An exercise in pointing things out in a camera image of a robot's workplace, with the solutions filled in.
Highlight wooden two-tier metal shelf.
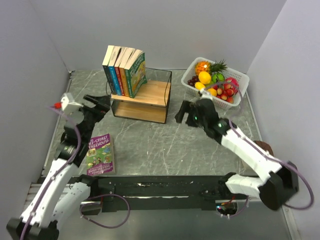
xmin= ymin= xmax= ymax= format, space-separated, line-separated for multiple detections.
xmin=111 ymin=68 xmax=172 ymax=124

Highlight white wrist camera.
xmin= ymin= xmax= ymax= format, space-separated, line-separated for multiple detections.
xmin=198 ymin=88 xmax=213 ymax=101
xmin=53 ymin=92 xmax=83 ymax=115

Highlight red 13-storey treehouse book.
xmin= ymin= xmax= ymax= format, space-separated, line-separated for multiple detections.
xmin=114 ymin=46 xmax=129 ymax=97

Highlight orange round fruit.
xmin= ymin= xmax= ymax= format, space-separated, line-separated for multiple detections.
xmin=198 ymin=71 xmax=212 ymax=85

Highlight orange 39-storey treehouse book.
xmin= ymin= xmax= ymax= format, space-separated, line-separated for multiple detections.
xmin=119 ymin=47 xmax=135 ymax=97

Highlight pink dragon fruit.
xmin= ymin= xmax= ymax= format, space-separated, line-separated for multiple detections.
xmin=224 ymin=77 xmax=239 ymax=96

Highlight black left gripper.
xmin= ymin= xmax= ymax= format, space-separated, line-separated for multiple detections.
xmin=75 ymin=94 xmax=111 ymax=144

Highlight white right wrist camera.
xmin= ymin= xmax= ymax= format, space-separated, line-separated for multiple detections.
xmin=198 ymin=88 xmax=213 ymax=101

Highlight purple 117-storey treehouse book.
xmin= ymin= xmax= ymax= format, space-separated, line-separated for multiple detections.
xmin=85 ymin=133 xmax=116 ymax=177

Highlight dark grey cover book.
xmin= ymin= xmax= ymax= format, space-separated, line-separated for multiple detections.
xmin=102 ymin=45 xmax=117 ymax=95

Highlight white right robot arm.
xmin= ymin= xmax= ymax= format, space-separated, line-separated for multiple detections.
xmin=175 ymin=98 xmax=299 ymax=211

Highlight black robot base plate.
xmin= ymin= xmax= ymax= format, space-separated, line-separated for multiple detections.
xmin=69 ymin=174 xmax=248 ymax=216

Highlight orange spiky fruit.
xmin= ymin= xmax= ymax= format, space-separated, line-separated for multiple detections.
xmin=194 ymin=61 xmax=211 ymax=76

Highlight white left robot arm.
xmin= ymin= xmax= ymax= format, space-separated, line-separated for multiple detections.
xmin=6 ymin=93 xmax=111 ymax=240

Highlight green apple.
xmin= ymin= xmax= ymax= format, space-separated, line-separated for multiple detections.
xmin=211 ymin=72 xmax=225 ymax=84

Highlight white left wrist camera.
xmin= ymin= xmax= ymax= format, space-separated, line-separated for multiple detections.
xmin=53 ymin=92 xmax=83 ymax=115

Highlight brown round object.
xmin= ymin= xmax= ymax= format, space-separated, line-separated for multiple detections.
xmin=253 ymin=140 xmax=274 ymax=157

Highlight blue comic cover book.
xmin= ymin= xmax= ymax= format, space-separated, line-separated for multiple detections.
xmin=107 ymin=45 xmax=122 ymax=96

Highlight dark purple grapes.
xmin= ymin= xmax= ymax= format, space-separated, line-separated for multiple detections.
xmin=187 ymin=75 xmax=199 ymax=87

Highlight white plastic fruit basket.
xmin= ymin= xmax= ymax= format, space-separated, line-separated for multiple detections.
xmin=181 ymin=57 xmax=250 ymax=110

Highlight yellow lemon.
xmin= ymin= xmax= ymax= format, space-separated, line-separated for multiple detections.
xmin=194 ymin=81 xmax=206 ymax=91

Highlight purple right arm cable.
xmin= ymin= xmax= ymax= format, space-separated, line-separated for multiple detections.
xmin=204 ymin=83 xmax=315 ymax=218

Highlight green 104-storey treehouse book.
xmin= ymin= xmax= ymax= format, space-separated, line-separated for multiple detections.
xmin=124 ymin=49 xmax=147 ymax=98

